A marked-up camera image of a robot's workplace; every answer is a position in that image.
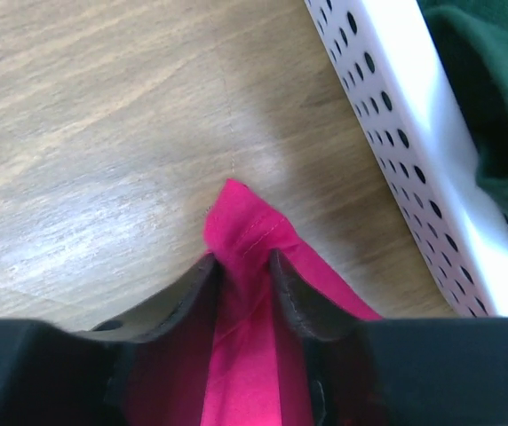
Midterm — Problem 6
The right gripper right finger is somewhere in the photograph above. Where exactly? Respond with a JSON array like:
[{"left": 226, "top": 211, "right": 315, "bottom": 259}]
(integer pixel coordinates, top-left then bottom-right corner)
[{"left": 269, "top": 251, "right": 508, "bottom": 425}]

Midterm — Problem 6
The white plastic basket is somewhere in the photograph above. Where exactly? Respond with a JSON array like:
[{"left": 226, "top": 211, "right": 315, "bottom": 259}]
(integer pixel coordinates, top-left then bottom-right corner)
[{"left": 306, "top": 1, "right": 508, "bottom": 317}]

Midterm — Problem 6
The dark green t-shirt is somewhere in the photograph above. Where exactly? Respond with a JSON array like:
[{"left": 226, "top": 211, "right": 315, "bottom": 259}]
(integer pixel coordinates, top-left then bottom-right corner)
[{"left": 419, "top": 1, "right": 508, "bottom": 221}]

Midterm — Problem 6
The pink t-shirt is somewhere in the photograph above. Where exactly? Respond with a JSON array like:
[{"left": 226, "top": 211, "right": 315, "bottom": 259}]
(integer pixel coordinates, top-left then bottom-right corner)
[{"left": 124, "top": 177, "right": 386, "bottom": 426}]

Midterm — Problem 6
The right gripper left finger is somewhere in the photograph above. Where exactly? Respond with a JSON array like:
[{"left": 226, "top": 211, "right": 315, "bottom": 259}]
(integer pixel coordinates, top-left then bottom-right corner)
[{"left": 0, "top": 255, "right": 218, "bottom": 425}]

